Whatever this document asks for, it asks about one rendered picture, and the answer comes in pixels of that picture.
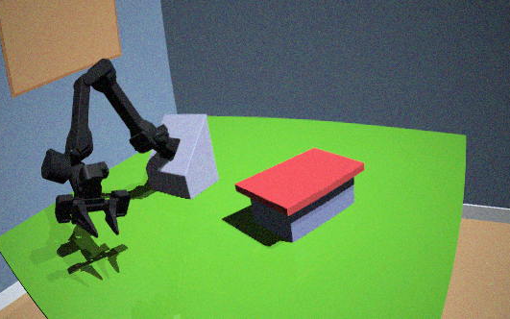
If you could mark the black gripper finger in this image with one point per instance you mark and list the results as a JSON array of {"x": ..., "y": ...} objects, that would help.
[
  {"x": 81, "y": 218},
  {"x": 111, "y": 213}
]

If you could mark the pink rectangular panel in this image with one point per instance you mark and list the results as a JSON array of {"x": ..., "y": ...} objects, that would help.
[{"x": 298, "y": 182}]

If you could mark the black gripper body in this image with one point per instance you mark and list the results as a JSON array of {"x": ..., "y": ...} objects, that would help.
[{"x": 93, "y": 202}]

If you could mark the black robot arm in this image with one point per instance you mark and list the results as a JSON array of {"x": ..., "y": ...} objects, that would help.
[{"x": 59, "y": 168}]

